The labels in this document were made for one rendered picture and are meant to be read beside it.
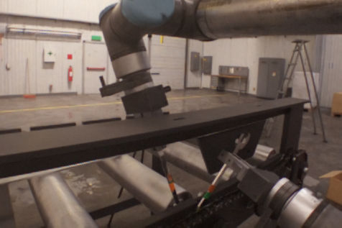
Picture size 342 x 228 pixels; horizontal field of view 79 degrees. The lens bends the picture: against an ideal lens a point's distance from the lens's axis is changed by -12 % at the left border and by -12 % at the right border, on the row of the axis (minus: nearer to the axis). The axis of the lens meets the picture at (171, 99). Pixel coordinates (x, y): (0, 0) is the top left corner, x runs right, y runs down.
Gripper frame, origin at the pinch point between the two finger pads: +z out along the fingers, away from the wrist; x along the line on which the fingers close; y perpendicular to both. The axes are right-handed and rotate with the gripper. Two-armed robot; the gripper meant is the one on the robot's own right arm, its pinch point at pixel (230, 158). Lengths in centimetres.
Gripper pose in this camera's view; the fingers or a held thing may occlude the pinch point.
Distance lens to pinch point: 57.4
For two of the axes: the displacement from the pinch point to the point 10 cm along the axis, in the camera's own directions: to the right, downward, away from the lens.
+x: -6.8, -3.2, -6.5
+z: -5.4, -3.8, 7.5
